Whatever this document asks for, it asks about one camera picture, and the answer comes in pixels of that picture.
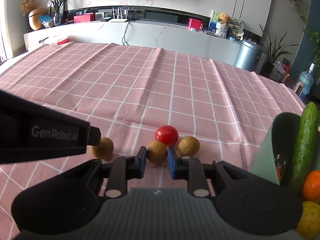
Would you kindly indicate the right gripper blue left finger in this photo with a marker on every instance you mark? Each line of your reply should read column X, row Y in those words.
column 122, row 170

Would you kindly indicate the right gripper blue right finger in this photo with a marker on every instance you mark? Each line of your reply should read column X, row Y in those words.
column 189, row 169

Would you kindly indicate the brown longan fruit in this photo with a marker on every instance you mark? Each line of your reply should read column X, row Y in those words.
column 156, row 152
column 188, row 146
column 104, row 149

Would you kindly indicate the red cherry tomato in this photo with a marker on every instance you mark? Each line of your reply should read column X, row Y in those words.
column 168, row 135

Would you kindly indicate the green colander bowl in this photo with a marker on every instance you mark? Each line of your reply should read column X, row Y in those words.
column 277, row 148

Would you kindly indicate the green cucumber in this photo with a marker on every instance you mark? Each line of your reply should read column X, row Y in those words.
column 304, row 148

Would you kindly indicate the orange tangerine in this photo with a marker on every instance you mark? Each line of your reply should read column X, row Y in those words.
column 311, row 187

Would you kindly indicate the pink checkered tablecloth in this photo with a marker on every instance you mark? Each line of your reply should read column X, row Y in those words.
column 128, row 92

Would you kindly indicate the golden round vase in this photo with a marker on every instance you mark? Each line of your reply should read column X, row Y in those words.
column 34, row 18

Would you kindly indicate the silver pedal trash bin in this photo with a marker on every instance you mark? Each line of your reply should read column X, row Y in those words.
column 248, row 56

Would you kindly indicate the long red box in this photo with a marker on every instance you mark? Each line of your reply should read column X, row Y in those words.
column 84, row 18

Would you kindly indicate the white marble tv cabinet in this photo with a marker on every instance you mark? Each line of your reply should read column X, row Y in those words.
column 144, row 34

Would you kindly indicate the white plastic bag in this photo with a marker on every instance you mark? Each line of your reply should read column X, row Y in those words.
column 277, row 72

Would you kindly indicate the pink small heater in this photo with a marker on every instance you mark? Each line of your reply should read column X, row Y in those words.
column 298, row 88

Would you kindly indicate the potted orchid plant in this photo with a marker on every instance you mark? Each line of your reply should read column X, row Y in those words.
column 58, row 6

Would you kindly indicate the potted green floor plant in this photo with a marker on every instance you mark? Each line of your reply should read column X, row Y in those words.
column 273, row 48

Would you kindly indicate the white wifi router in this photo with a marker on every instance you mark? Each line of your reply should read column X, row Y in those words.
column 120, row 14

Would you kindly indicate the teddy bear in white pot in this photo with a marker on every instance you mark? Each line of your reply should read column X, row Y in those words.
column 222, row 25

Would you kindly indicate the blue water jug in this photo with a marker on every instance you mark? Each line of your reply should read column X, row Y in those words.
column 307, row 80

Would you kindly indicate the hanging ivy plant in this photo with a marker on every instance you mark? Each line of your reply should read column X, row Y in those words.
column 308, row 50

